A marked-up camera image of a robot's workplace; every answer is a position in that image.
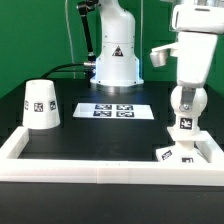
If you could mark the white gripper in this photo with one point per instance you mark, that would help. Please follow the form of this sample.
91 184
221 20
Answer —
197 26

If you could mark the white lamp bulb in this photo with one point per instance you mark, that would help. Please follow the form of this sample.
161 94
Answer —
188 104

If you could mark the white lamp base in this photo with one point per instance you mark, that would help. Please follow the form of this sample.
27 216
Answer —
183 150

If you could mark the white lamp shade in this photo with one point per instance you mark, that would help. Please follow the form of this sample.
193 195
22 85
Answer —
40 105

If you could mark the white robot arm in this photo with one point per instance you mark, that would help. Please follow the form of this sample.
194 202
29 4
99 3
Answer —
117 67

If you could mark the white marker sheet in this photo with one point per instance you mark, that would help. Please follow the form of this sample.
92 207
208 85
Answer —
113 111

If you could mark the white U-shaped fence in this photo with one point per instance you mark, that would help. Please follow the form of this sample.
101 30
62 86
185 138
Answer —
15 169

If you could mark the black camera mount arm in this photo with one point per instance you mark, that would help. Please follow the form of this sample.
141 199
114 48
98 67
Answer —
84 7

